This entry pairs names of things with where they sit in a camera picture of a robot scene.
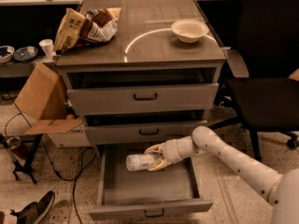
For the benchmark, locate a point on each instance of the black office chair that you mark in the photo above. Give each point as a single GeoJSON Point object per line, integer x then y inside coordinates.
{"type": "Point", "coordinates": [263, 61]}

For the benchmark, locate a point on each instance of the open cardboard box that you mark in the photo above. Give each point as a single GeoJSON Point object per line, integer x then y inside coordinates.
{"type": "Point", "coordinates": [44, 98]}

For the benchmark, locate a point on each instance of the brown drink cup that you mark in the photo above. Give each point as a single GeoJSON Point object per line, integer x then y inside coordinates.
{"type": "Point", "coordinates": [17, 146]}

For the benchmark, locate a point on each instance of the top grey drawer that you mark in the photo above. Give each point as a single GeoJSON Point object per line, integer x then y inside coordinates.
{"type": "Point", "coordinates": [143, 99]}

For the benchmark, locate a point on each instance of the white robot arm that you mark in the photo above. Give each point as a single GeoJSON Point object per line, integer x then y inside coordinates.
{"type": "Point", "coordinates": [281, 191]}

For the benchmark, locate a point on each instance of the blue patterned bowl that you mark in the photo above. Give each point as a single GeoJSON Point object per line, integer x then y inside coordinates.
{"type": "Point", "coordinates": [25, 54]}

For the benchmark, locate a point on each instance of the white blue bowl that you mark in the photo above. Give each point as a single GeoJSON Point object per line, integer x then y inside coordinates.
{"type": "Point", "coordinates": [6, 53]}

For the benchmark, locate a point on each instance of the black tripod stand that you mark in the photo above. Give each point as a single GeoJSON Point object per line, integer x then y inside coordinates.
{"type": "Point", "coordinates": [23, 166]}

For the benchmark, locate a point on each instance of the crumpled chip bag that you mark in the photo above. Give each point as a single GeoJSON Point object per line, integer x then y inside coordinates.
{"type": "Point", "coordinates": [93, 27]}

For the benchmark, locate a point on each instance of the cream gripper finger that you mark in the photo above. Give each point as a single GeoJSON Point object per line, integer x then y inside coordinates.
{"type": "Point", "coordinates": [160, 165]}
{"type": "Point", "coordinates": [156, 149]}

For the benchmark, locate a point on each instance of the low grey shelf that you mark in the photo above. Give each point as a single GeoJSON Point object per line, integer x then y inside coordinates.
{"type": "Point", "coordinates": [18, 69]}

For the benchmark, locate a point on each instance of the grey drawer cabinet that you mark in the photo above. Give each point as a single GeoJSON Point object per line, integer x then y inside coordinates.
{"type": "Point", "coordinates": [144, 52]}

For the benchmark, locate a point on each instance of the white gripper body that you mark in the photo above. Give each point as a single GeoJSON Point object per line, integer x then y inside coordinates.
{"type": "Point", "coordinates": [170, 152]}

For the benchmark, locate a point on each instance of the middle grey drawer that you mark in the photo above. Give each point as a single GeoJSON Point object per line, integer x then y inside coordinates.
{"type": "Point", "coordinates": [137, 133]}

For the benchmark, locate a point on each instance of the dark shoe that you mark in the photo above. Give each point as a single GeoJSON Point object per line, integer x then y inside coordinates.
{"type": "Point", "coordinates": [32, 213]}

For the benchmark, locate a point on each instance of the white paper cup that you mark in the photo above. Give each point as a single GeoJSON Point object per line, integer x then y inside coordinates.
{"type": "Point", "coordinates": [47, 47]}

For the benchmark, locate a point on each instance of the bottom grey drawer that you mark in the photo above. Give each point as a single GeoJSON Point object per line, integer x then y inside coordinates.
{"type": "Point", "coordinates": [175, 190]}

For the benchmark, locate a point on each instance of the grey drawer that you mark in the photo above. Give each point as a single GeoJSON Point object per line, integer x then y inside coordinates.
{"type": "Point", "coordinates": [175, 190]}
{"type": "Point", "coordinates": [143, 99]}
{"type": "Point", "coordinates": [137, 133]}

